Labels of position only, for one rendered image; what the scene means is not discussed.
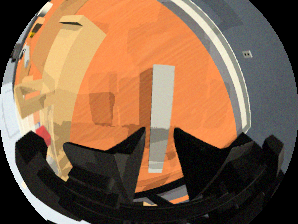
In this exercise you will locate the grey cylinder with white top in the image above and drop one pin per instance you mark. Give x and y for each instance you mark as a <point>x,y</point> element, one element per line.
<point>44,11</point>

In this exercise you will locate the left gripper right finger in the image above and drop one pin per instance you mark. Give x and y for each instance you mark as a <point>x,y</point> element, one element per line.
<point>202,162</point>

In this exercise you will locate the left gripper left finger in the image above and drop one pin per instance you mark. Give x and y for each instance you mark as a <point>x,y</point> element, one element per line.
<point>123,167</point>

